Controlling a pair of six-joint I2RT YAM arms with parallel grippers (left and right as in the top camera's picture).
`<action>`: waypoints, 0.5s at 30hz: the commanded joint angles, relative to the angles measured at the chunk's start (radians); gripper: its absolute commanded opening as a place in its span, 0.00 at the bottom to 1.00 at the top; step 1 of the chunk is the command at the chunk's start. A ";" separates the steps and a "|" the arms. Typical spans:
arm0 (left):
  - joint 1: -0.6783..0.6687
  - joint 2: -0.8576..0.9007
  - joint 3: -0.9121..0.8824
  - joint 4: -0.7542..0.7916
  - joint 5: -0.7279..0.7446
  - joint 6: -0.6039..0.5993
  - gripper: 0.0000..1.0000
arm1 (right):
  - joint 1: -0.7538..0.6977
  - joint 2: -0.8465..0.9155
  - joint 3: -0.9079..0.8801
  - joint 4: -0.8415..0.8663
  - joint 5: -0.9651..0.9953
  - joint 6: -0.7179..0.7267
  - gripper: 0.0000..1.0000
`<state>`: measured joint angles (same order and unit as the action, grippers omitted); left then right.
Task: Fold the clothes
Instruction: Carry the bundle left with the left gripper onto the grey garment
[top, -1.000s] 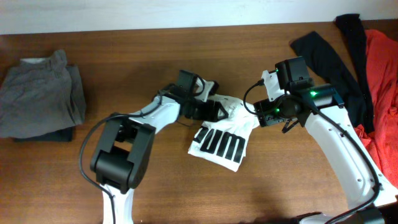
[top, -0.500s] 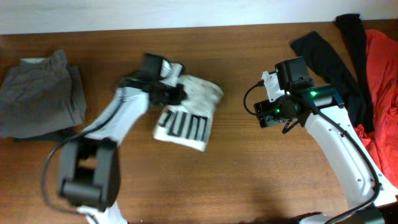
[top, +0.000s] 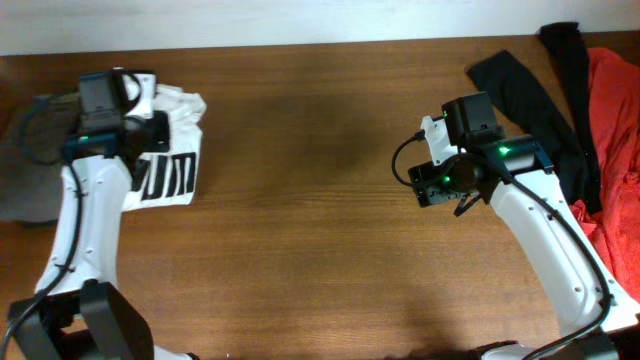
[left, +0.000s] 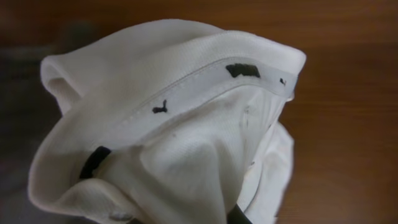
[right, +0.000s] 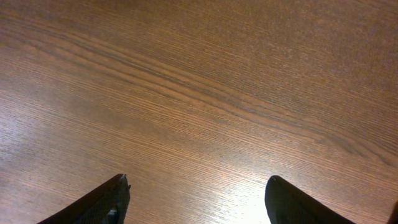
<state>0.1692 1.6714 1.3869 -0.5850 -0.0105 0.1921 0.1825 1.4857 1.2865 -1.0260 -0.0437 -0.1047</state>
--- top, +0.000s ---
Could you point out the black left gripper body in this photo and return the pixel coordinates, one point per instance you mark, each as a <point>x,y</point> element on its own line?
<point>156,130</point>

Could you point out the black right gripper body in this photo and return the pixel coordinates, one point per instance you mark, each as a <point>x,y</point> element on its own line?
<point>449,186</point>

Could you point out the white polo shirt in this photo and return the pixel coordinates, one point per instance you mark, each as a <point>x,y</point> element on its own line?
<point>170,178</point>

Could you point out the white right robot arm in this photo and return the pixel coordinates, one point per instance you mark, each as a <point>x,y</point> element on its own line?
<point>597,318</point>

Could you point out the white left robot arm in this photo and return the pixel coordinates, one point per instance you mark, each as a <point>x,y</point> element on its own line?
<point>77,310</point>

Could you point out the grey folded garment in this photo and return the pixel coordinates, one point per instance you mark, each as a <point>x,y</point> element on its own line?
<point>31,185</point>

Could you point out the black garment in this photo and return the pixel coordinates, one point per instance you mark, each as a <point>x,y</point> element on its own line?
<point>519,96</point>

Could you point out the red garment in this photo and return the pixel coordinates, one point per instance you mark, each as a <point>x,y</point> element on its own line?
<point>614,124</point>

